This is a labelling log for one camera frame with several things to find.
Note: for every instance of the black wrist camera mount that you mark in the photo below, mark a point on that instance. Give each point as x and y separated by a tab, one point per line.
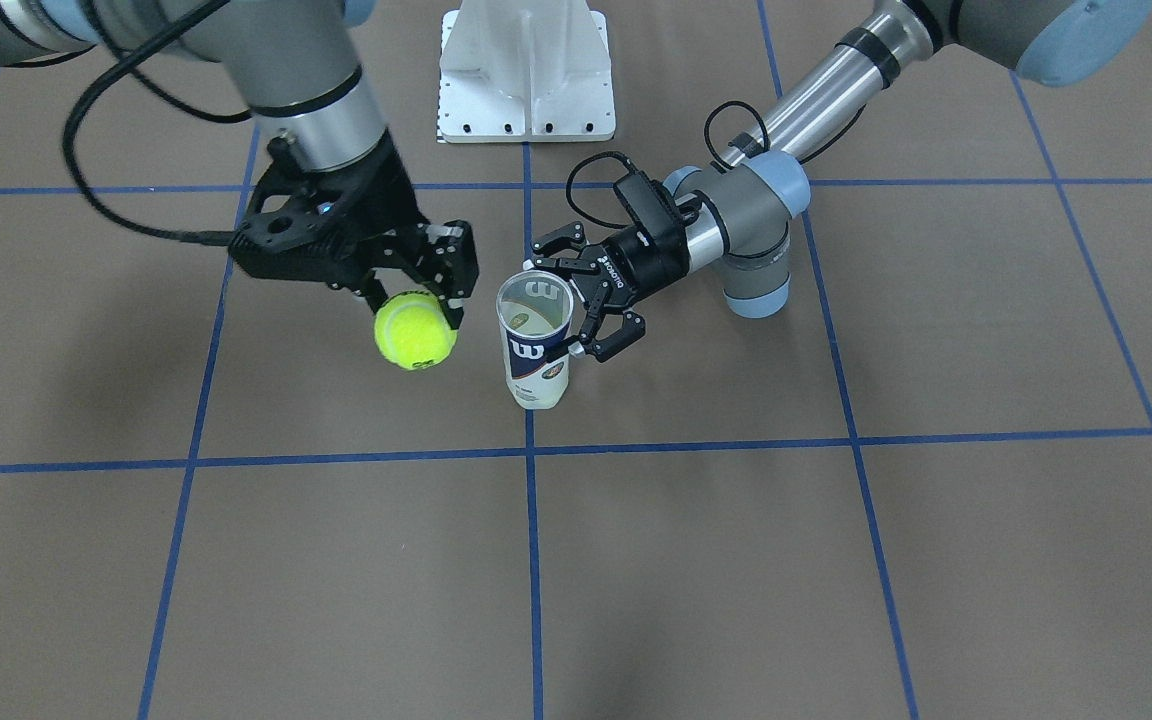
290	230
654	213

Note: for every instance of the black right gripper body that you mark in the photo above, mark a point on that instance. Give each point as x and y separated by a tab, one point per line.
385	208

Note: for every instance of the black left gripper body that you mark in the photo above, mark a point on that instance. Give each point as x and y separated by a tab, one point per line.
648	262

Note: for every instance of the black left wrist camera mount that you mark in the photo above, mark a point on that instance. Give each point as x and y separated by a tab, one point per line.
654	213

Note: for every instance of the clear tennis ball can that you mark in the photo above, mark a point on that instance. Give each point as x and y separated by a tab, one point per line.
534	311

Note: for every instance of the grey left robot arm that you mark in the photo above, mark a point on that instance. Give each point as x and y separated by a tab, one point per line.
737	212

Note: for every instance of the yellow tennis ball two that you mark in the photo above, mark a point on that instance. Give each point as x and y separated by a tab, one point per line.
410	331

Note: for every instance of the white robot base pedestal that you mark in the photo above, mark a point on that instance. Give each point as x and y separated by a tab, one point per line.
525	72

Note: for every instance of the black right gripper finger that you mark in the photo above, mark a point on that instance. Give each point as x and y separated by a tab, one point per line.
367	287
442	259

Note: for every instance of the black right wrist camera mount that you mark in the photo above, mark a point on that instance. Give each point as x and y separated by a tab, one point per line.
290	230

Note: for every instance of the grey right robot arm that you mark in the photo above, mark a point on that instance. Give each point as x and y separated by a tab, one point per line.
293	64

